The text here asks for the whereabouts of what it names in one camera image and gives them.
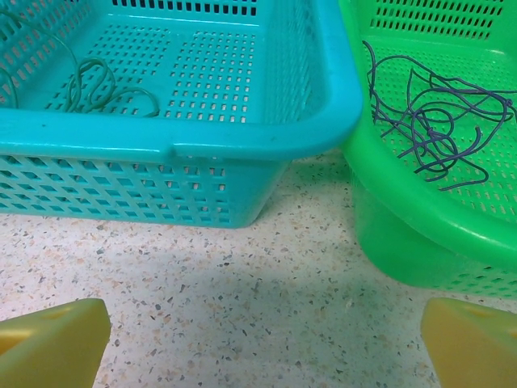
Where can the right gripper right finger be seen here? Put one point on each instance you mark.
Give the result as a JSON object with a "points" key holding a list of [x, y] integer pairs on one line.
{"points": [[476, 347]]}

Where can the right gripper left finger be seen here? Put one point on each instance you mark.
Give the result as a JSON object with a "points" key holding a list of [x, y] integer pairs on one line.
{"points": [[48, 347]]}

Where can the green plastic mesh basket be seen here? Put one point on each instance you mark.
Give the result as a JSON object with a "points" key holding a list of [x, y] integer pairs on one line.
{"points": [[404, 226]]}

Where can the teal plastic mesh basket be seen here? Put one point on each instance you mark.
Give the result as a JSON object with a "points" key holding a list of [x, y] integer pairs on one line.
{"points": [[226, 137]]}

